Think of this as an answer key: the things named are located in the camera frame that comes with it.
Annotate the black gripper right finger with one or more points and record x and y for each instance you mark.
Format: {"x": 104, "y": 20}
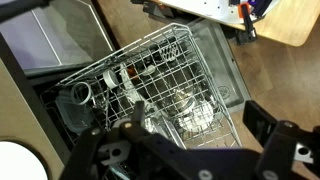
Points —
{"x": 276, "y": 153}

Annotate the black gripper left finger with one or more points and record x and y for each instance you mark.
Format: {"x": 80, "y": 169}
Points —
{"x": 86, "y": 150}

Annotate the white round plate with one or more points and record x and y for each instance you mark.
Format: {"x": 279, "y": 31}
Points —
{"x": 16, "y": 163}

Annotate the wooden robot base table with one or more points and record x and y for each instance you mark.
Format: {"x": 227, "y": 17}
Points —
{"x": 290, "y": 23}

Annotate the grey dishwasher door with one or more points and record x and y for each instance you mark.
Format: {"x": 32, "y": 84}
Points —
{"x": 216, "y": 60}

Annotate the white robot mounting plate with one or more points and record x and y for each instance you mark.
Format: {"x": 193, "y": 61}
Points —
{"x": 206, "y": 8}

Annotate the dark plastic food container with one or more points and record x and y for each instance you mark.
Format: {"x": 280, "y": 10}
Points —
{"x": 71, "y": 115}

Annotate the clear drinking glass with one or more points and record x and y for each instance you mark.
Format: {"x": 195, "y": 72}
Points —
{"x": 86, "y": 87}

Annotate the white cup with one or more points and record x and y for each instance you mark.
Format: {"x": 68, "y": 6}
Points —
{"x": 110, "y": 79}

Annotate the stainless steel pot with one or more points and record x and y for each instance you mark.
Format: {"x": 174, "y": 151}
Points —
{"x": 183, "y": 97}

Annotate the orange black clamp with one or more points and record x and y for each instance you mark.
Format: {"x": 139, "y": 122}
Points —
{"x": 248, "y": 23}

